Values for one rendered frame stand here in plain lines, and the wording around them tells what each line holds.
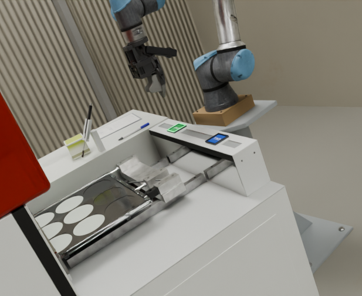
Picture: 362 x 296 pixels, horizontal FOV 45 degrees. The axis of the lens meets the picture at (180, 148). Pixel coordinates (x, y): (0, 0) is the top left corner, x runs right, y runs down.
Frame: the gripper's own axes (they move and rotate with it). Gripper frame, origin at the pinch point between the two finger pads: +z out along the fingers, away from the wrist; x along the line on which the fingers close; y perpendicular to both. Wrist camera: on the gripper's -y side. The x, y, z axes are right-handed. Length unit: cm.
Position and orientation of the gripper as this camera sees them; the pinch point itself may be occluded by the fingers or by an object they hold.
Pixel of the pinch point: (163, 93)
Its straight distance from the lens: 154.0
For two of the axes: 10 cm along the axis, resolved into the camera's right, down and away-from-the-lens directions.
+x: 4.8, 1.7, -8.6
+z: 3.5, 8.6, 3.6
